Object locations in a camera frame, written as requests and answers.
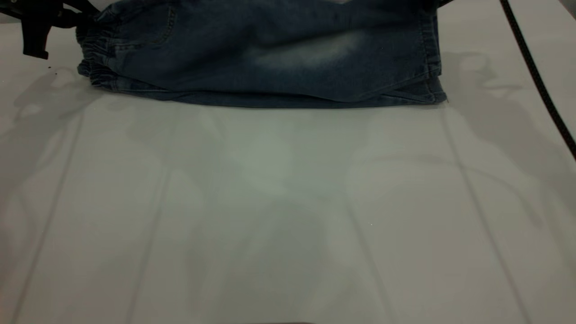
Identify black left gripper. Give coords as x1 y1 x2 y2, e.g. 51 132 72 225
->
0 0 101 60

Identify blue denim shorts with print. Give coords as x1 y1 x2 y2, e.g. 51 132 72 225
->
76 0 449 109

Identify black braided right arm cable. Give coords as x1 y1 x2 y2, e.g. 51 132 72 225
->
499 0 576 161

